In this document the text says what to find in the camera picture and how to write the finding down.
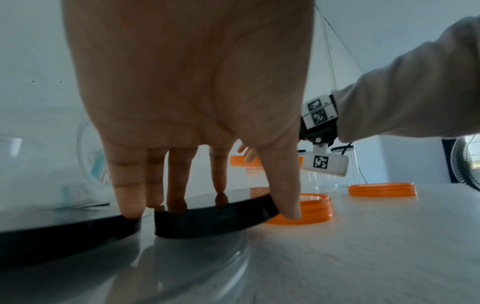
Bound person's right hand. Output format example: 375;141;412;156
236;142;262;164

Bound large orange lid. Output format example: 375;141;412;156
262;193;335;225
347;182;418;198

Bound large black lid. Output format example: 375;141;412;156
0;213;143;268
153;186;281;240

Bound black cable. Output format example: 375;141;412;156
314;6;363;73

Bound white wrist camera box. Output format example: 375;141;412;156
301;139;350;178

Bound metal fan grille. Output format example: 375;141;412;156
449;135;480;192

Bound person's left hand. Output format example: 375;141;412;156
61;0;316;221

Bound small orange lid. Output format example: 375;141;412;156
228;156;264;167

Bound person's right forearm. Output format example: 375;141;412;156
331;16;480;143

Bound dark door panel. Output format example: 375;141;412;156
441;138;455;184

